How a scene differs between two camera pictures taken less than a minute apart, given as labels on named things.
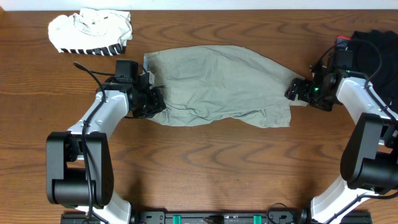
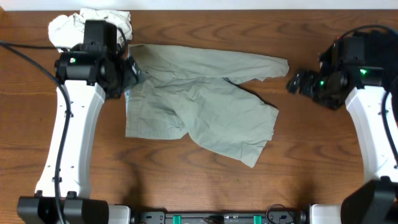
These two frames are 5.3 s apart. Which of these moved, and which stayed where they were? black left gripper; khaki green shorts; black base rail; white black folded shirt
Moved: khaki green shorts; black left gripper
Stayed: black base rail; white black folded shirt
